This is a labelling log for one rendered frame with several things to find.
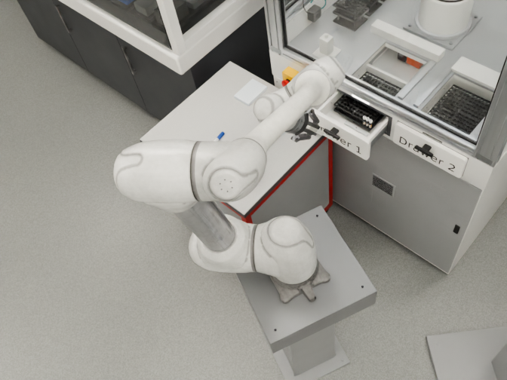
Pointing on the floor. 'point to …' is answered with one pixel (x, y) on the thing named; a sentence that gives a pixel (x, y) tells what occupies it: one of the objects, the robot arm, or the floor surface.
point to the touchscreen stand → (470, 354)
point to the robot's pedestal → (311, 357)
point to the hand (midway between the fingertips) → (316, 130)
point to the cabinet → (414, 199)
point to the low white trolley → (305, 161)
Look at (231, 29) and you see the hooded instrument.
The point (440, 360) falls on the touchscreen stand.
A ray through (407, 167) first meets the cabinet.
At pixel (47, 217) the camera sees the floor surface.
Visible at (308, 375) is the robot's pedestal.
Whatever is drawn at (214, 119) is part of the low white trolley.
